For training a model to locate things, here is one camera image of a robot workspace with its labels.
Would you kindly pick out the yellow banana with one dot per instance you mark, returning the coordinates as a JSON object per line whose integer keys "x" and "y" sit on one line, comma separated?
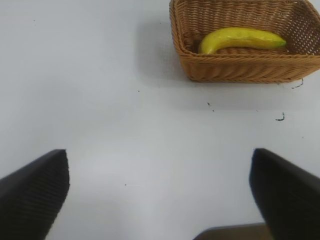
{"x": 235, "y": 37}

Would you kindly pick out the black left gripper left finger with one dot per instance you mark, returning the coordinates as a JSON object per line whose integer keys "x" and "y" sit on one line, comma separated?
{"x": 32, "y": 195}

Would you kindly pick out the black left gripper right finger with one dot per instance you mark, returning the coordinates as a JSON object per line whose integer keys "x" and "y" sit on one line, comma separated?
{"x": 287, "y": 190}

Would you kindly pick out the woven wicker basket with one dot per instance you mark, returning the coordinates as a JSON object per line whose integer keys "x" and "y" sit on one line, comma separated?
{"x": 240, "y": 65}

